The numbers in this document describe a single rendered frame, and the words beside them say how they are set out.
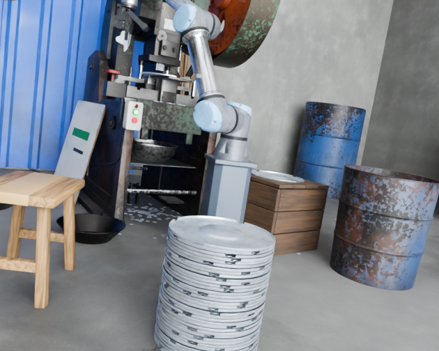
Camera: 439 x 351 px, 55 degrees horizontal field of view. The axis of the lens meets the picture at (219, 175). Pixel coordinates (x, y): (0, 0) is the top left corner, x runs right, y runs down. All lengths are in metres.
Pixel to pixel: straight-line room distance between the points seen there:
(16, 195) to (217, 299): 0.62
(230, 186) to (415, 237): 0.81
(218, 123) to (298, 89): 3.05
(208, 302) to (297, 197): 1.12
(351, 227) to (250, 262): 0.96
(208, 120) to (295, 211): 0.73
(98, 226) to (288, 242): 0.92
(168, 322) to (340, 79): 4.21
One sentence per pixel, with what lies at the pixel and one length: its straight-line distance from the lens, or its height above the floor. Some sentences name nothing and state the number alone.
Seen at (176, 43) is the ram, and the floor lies 0.97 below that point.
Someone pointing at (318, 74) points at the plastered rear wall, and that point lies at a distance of 4.80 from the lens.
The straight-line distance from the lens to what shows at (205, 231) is 1.11.
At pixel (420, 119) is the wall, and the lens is 5.10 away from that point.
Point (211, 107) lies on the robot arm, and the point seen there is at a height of 0.65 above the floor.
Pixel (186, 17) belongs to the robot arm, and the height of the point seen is 0.98.
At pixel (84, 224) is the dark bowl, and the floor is 0.03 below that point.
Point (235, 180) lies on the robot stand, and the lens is 1.72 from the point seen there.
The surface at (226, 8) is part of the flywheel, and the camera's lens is 2.69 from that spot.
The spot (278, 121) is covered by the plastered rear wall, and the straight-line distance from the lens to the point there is 4.46.
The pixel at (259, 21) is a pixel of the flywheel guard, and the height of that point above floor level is 1.14.
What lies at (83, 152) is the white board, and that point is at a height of 0.30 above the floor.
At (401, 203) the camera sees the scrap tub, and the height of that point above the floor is 0.38.
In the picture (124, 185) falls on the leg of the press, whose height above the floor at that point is 0.21.
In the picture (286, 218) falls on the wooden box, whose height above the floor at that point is 0.19.
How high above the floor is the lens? 0.63
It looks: 8 degrees down
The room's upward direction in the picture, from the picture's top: 9 degrees clockwise
